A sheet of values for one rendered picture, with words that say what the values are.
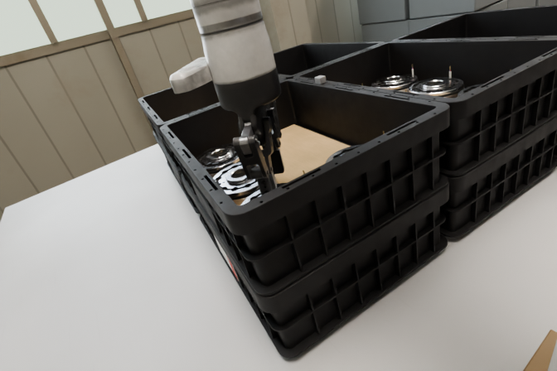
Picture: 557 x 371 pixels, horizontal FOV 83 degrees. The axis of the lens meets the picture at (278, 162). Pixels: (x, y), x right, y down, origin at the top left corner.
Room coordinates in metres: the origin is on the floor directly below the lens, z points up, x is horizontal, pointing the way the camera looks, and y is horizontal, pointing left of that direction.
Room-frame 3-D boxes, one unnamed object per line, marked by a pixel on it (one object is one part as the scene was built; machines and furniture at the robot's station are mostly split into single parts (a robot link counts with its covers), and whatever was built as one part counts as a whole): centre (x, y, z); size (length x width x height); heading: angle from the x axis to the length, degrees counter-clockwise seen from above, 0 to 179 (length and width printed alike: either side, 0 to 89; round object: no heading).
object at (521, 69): (0.58, -0.29, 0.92); 0.40 x 0.30 x 0.02; 22
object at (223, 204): (0.47, -0.01, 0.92); 0.40 x 0.30 x 0.02; 22
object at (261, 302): (0.47, -0.01, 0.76); 0.40 x 0.30 x 0.12; 22
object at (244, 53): (0.38, 0.03, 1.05); 0.11 x 0.09 x 0.06; 74
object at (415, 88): (0.61, -0.35, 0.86); 0.10 x 0.10 x 0.01
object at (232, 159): (0.55, 0.10, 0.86); 0.10 x 0.10 x 0.01
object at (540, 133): (0.58, -0.29, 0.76); 0.40 x 0.30 x 0.12; 22
